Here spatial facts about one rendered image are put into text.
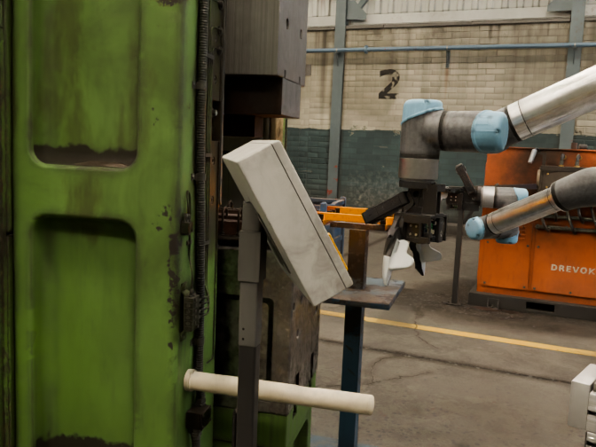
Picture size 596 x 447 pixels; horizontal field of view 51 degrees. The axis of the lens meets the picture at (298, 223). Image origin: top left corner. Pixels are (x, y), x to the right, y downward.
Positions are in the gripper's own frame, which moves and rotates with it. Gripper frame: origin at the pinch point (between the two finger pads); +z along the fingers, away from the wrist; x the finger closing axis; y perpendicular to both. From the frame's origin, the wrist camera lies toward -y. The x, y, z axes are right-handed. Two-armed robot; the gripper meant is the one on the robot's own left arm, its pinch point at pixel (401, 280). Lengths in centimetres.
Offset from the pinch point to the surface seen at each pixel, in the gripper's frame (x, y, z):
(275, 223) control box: -30.8, -7.3, -12.9
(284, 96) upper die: 20, -49, -39
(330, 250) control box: -23.5, -1.1, -8.4
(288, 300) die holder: 16.6, -42.0, 14.6
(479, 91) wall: 738, -300, -111
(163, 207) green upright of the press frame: -18, -51, -11
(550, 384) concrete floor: 226, -31, 93
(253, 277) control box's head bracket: -21.9, -19.9, -0.5
